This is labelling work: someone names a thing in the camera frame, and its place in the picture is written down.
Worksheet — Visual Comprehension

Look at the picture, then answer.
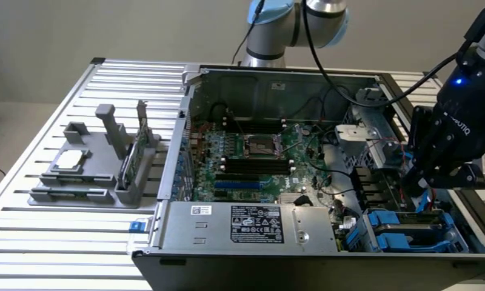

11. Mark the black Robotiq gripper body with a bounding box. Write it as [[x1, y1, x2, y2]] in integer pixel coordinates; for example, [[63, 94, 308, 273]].
[[425, 45, 485, 167]]

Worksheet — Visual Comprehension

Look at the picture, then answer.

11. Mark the silver metal disk bay cage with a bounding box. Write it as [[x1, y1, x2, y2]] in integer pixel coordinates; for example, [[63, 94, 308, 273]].
[[333, 87, 408, 171]]

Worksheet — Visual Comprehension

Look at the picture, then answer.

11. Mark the blue disk bay carrier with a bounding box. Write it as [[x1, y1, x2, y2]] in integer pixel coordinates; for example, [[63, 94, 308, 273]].
[[363, 209, 456, 234], [375, 232, 469, 254]]

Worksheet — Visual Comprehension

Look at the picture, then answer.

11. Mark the black plastic fan shroud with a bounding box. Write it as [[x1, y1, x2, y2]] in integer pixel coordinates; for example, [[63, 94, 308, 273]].
[[348, 166, 392, 210]]

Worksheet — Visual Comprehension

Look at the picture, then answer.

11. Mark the silver chipset heatsink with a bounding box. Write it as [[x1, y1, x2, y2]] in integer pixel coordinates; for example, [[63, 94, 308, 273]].
[[279, 192, 309, 207]]

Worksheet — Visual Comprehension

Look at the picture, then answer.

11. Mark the metal CPU socket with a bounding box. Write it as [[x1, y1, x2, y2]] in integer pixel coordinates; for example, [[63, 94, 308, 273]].
[[241, 132, 287, 159]]

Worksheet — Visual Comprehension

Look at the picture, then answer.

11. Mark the green motherboard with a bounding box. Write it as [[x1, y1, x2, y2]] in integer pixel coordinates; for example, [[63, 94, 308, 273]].
[[185, 119, 351, 213]]

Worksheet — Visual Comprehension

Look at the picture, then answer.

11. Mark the black RAM slot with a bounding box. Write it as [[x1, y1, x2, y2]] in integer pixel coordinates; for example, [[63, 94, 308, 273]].
[[224, 164, 295, 171], [224, 161, 295, 167], [225, 116, 288, 122], [224, 169, 295, 175], [224, 156, 295, 163], [225, 122, 288, 128], [225, 119, 288, 125], [225, 113, 288, 119]]

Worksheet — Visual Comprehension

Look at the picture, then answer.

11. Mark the long black expansion slot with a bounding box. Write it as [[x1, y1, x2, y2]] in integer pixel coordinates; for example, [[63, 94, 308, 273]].
[[213, 173, 260, 182]]

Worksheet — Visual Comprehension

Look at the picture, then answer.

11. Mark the blue expansion slot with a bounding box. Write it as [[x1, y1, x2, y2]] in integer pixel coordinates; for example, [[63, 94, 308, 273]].
[[213, 181, 260, 190]]

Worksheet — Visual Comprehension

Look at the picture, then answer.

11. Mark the black open PC case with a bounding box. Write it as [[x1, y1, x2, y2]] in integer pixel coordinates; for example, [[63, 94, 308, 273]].
[[131, 64, 485, 291]]

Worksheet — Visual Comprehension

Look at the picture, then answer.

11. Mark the grey power supply unit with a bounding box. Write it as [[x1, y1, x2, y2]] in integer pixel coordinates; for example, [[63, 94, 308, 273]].
[[157, 201, 340, 253]]

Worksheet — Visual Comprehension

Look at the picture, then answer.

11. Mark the green graphics card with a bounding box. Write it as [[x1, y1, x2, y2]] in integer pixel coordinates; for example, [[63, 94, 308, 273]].
[[119, 101, 157, 192]]

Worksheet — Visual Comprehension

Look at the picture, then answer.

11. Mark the grey parts rack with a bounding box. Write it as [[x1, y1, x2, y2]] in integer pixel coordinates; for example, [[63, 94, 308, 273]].
[[27, 102, 164, 209]]

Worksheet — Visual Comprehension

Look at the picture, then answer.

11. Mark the silver CPU chip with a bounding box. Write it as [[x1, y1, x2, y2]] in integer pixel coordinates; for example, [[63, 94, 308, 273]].
[[52, 149, 91, 170]]

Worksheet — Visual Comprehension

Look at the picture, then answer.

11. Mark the red thin wire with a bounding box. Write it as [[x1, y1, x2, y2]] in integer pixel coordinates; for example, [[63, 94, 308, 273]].
[[365, 138, 412, 173]]

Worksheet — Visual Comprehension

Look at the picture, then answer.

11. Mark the blue flat wire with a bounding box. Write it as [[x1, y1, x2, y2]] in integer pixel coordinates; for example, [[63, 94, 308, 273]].
[[415, 178, 436, 215]]

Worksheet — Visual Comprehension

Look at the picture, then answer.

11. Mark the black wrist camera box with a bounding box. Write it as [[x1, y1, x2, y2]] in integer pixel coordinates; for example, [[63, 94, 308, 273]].
[[464, 5, 485, 47]]

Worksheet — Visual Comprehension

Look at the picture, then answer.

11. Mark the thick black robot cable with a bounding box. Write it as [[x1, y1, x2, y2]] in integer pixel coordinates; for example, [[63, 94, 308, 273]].
[[301, 0, 476, 107]]

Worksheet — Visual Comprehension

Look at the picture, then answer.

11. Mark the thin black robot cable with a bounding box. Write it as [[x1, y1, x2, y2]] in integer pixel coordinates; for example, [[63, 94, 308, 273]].
[[231, 0, 267, 65]]

